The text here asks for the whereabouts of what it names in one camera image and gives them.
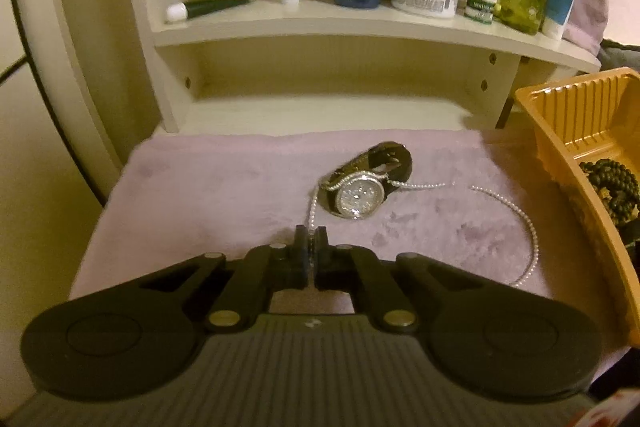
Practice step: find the orange plastic tray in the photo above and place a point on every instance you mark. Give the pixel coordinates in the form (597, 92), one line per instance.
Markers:
(586, 118)

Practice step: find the pink fuzzy cloth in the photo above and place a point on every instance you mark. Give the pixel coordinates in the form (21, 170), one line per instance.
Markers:
(481, 201)

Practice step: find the small green white jar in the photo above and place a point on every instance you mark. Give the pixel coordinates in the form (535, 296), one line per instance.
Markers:
(481, 11)

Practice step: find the green tube white cap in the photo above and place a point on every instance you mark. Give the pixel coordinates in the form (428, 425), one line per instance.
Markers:
(179, 12)

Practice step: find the cream wooden shelf unit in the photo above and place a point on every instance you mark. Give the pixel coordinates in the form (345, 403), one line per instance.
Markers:
(272, 68)

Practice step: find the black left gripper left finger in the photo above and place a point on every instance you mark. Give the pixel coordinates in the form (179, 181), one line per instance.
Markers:
(136, 336)

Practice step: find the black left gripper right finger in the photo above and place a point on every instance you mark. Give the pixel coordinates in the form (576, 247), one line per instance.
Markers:
(489, 337)

